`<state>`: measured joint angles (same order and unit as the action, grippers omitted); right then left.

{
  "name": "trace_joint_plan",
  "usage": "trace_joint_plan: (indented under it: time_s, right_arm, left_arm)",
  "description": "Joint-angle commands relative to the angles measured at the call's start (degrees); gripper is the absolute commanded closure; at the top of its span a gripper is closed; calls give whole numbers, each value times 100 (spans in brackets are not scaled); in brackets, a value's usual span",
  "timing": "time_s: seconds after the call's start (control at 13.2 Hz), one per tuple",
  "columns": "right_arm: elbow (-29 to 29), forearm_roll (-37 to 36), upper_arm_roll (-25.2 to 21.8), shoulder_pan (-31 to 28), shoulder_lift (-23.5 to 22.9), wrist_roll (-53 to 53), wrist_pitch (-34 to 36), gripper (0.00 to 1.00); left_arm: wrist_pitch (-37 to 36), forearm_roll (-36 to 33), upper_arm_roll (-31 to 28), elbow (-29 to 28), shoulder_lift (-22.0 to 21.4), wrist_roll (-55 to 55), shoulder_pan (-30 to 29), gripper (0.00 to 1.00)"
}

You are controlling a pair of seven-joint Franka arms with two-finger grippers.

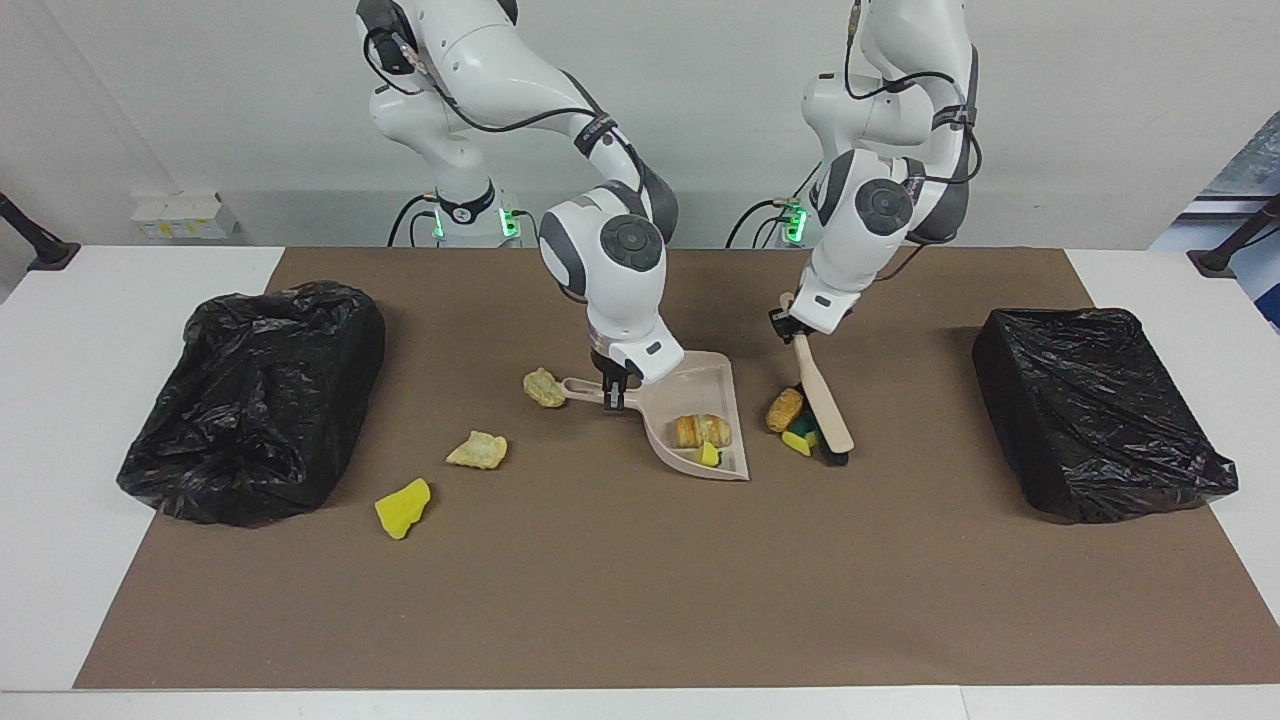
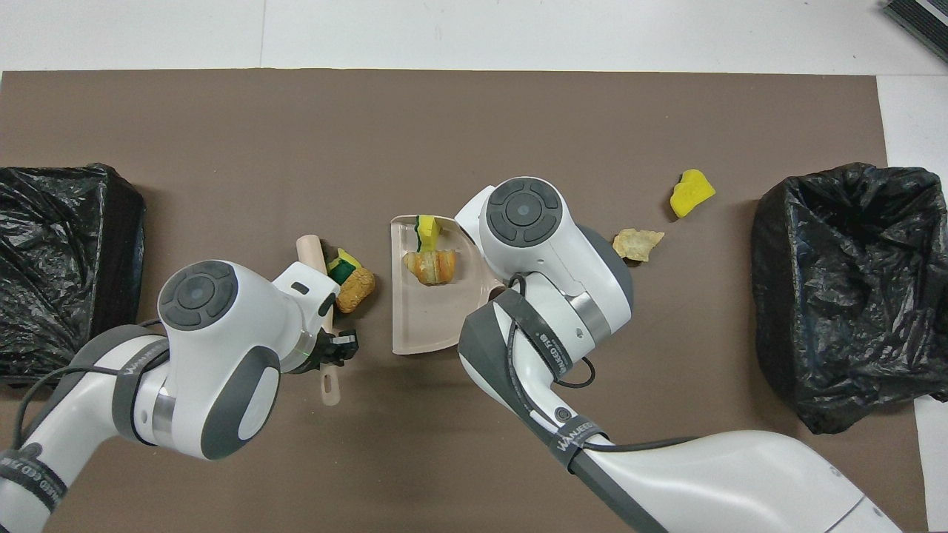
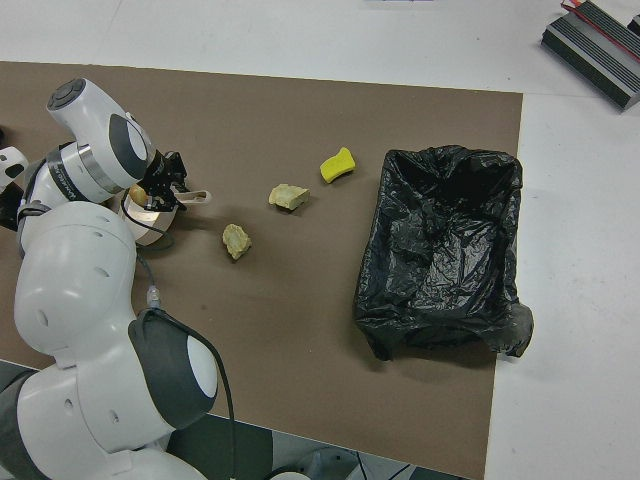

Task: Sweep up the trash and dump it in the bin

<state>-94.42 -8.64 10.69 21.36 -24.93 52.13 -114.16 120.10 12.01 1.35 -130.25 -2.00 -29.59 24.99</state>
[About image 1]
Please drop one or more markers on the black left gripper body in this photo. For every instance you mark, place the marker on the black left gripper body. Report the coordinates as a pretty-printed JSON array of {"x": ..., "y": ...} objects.
[{"x": 787, "y": 322}]

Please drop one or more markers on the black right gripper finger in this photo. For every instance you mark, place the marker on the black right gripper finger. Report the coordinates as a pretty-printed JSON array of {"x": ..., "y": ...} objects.
[{"x": 614, "y": 397}]

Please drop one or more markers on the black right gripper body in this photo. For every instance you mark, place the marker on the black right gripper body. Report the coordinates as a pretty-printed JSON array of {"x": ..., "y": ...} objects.
[{"x": 612, "y": 372}]

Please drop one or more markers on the rounded beige scrap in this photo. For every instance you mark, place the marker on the rounded beige scrap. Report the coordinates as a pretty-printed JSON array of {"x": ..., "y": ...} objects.
[{"x": 543, "y": 388}]

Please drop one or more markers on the beige hand brush black bristles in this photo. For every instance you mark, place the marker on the beige hand brush black bristles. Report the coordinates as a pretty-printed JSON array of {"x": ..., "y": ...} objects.
[{"x": 825, "y": 400}]

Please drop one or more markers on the brown bread roll toy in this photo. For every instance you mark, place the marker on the brown bread roll toy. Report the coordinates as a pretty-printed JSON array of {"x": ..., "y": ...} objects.
[{"x": 784, "y": 410}]

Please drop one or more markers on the striped orange beige foam roll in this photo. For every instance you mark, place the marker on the striped orange beige foam roll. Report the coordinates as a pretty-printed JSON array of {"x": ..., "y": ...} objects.
[{"x": 700, "y": 431}]

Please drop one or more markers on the beige plastic dustpan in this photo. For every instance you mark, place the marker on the beige plastic dustpan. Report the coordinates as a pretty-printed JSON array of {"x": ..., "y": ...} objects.
[{"x": 690, "y": 465}]

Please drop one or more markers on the small yellow sponge piece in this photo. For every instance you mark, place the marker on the small yellow sponge piece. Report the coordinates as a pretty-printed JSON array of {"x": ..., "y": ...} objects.
[{"x": 708, "y": 455}]

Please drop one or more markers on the green and yellow sponge piece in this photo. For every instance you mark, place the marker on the green and yellow sponge piece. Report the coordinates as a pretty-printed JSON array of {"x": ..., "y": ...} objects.
[{"x": 797, "y": 442}]

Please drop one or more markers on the yellow sponge chunk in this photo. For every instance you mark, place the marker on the yellow sponge chunk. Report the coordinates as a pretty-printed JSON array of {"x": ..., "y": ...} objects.
[{"x": 403, "y": 508}]

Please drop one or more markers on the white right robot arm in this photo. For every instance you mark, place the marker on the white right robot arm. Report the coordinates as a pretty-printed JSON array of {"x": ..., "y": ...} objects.
[{"x": 620, "y": 310}]

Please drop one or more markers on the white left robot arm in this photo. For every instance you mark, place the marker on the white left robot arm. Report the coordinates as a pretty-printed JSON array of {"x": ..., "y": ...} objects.
[{"x": 840, "y": 260}]

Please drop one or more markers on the black plastic bag bin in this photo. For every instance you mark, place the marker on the black plastic bag bin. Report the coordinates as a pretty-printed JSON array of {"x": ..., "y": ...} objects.
[
  {"x": 1090, "y": 420},
  {"x": 250, "y": 450}
]

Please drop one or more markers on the brown table mat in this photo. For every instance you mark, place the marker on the brown table mat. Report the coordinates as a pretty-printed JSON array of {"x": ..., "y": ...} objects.
[{"x": 600, "y": 620}]

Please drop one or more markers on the black stand foot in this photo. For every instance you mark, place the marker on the black stand foot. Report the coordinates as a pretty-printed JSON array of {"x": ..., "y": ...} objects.
[
  {"x": 40, "y": 245},
  {"x": 1230, "y": 250}
]

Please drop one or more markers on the blue grey background structure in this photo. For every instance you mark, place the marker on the blue grey background structure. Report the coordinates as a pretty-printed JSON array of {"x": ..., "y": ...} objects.
[{"x": 1240, "y": 190}]

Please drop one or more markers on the white wall socket box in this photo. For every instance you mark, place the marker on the white wall socket box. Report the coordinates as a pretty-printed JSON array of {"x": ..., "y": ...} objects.
[{"x": 185, "y": 215}]

